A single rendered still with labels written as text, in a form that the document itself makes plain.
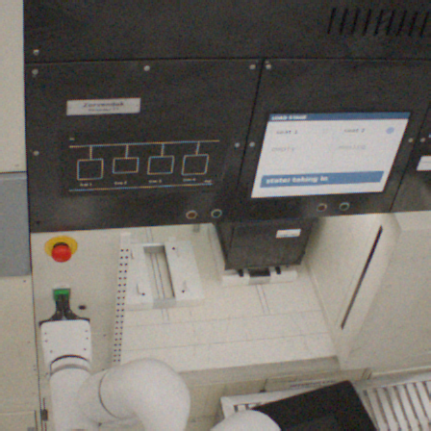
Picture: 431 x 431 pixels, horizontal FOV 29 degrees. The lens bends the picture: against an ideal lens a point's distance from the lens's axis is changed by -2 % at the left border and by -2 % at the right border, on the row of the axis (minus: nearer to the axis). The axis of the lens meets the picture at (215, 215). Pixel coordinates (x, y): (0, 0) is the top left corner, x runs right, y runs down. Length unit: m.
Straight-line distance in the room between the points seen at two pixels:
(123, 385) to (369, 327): 0.90
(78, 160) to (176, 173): 0.19
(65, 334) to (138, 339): 0.47
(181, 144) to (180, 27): 0.25
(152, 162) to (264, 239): 0.68
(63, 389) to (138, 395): 0.37
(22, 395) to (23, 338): 0.25
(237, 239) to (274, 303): 0.24
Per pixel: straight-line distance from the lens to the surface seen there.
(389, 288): 1.93
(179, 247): 2.29
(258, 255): 2.19
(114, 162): 1.51
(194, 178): 1.57
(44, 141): 1.47
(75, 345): 1.68
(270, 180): 1.62
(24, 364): 1.98
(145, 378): 1.25
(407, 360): 2.34
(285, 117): 1.52
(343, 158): 1.63
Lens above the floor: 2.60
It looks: 45 degrees down
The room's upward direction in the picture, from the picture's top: 11 degrees clockwise
